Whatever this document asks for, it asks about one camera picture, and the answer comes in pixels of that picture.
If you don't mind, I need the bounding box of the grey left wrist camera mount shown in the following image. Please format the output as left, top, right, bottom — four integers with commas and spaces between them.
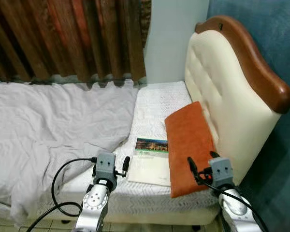
95, 152, 118, 181

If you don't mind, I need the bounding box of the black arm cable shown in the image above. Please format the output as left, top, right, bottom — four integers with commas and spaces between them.
27, 157, 98, 232
200, 175, 271, 232

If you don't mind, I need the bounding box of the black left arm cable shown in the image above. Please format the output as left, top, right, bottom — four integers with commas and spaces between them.
27, 157, 98, 232

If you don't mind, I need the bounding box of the cream padded wooden headboard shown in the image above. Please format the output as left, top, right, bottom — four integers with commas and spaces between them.
184, 14, 290, 187

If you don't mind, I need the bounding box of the orange rectangular pillow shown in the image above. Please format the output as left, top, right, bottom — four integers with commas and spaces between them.
164, 101, 218, 199

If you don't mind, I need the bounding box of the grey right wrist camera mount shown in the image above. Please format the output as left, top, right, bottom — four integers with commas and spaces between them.
208, 157, 234, 189

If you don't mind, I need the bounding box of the white book with photo cover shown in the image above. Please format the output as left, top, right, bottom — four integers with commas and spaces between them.
127, 137, 173, 188

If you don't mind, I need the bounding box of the brown striped curtain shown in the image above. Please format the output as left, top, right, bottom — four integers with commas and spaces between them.
0, 0, 152, 84

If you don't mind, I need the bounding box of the white patterned mattress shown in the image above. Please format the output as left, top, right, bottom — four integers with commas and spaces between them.
52, 80, 221, 214

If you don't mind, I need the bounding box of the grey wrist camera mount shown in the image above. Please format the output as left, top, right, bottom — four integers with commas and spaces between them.
95, 152, 118, 181
208, 157, 234, 189

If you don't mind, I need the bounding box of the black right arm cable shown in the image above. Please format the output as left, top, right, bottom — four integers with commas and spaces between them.
200, 175, 271, 232

